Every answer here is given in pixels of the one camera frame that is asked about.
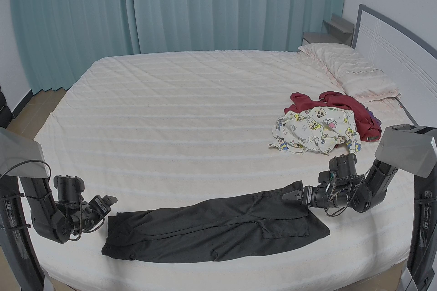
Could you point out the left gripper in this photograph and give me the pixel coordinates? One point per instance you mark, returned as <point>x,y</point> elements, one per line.
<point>100,207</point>

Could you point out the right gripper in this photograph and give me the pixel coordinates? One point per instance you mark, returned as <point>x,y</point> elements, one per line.
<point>315,197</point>

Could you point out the black T-shirt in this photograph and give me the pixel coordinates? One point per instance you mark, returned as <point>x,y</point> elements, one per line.
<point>205,225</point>

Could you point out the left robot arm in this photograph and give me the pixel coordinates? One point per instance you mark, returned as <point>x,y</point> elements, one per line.
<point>20,153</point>

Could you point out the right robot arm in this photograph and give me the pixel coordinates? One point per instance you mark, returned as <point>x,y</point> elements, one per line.
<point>406,149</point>

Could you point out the bed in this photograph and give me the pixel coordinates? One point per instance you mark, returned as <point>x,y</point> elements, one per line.
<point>187,95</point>

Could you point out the white printed pyjama top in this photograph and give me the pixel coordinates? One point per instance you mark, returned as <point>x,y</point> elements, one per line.
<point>317,126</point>

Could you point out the dark red garment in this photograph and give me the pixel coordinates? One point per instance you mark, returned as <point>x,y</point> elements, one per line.
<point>362,112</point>

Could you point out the purple garment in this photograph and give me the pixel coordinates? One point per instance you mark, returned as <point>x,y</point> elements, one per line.
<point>375,119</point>

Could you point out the cream pillow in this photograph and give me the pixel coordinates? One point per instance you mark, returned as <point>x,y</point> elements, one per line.
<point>355,73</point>

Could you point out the grey bedside table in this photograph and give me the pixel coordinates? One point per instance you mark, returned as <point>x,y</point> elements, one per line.
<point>338,23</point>

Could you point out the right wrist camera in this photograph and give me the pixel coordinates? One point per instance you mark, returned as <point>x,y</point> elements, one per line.
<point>324,178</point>

